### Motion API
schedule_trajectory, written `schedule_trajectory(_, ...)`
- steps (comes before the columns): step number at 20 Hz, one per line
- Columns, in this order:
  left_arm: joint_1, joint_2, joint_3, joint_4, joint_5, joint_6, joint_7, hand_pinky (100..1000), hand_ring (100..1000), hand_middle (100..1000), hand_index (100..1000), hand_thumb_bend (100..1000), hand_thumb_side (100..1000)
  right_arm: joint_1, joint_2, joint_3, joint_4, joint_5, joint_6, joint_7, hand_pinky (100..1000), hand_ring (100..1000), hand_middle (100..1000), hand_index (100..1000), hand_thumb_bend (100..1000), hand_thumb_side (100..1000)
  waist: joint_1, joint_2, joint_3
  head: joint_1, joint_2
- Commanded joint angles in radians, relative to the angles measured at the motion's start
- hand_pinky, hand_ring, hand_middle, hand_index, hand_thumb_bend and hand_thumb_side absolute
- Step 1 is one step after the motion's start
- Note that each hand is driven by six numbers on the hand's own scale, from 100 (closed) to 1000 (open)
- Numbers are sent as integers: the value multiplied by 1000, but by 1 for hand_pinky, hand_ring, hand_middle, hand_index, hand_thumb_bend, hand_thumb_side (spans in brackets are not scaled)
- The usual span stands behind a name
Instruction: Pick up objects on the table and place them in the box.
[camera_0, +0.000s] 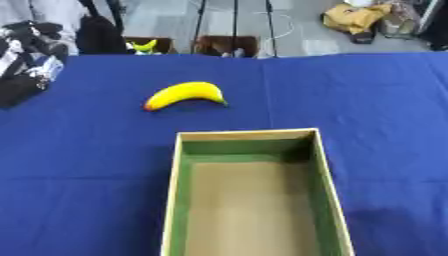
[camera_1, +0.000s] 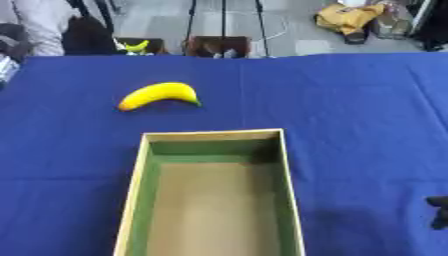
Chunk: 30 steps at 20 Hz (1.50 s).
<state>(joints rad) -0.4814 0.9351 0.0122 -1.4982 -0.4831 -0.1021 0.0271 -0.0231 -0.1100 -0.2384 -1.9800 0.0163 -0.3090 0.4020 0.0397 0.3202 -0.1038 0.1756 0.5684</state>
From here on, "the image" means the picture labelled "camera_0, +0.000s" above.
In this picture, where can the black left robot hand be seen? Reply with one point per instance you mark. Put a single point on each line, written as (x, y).
(17, 90)

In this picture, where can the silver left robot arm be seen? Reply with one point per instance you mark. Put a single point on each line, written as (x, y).
(29, 43)

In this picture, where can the brown cardboard box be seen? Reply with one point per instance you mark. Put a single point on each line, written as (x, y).
(163, 45)
(224, 43)

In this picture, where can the tan cardboard box green inside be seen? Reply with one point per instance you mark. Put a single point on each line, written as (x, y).
(251, 200)

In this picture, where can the black bag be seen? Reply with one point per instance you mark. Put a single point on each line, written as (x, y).
(99, 35)

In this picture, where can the small yellow toy banana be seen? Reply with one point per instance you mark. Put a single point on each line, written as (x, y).
(144, 46)

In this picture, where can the black tripod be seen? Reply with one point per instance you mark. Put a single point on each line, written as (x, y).
(235, 20)

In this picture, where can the yellow bag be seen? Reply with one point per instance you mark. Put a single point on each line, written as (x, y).
(353, 18)

